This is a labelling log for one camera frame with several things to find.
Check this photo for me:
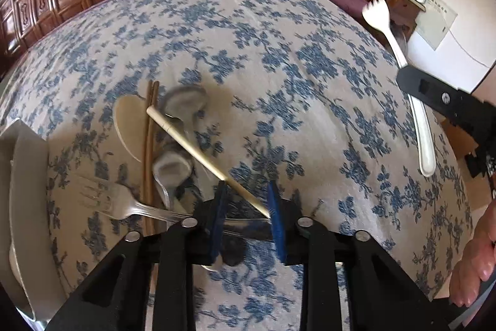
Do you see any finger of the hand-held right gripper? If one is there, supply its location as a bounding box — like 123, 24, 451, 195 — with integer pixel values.
396, 65, 485, 136

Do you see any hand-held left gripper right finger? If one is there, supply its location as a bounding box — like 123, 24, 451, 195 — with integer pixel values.
267, 181, 462, 331

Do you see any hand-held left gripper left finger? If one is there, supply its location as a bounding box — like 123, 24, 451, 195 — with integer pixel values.
46, 181, 233, 331

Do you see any metal spoon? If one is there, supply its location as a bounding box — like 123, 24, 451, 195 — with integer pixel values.
160, 84, 209, 124
152, 152, 194, 209

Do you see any cream chopstick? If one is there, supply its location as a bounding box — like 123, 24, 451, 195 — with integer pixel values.
146, 105, 272, 220

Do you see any white fork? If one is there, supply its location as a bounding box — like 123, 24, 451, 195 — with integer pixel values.
362, 0, 436, 177

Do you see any metal fork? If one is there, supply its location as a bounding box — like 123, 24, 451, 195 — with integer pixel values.
68, 176, 272, 240

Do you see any cream plastic spoon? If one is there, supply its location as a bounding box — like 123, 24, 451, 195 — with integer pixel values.
113, 94, 148, 162

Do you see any metal tray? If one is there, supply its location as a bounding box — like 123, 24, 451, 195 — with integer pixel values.
0, 119, 67, 321

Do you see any person's right hand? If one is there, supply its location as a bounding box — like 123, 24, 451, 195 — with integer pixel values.
449, 215, 496, 308

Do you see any blue floral tablecloth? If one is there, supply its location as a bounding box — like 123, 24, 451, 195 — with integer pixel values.
0, 0, 476, 331

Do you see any white cable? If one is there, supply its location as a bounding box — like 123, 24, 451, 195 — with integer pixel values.
449, 29, 489, 69

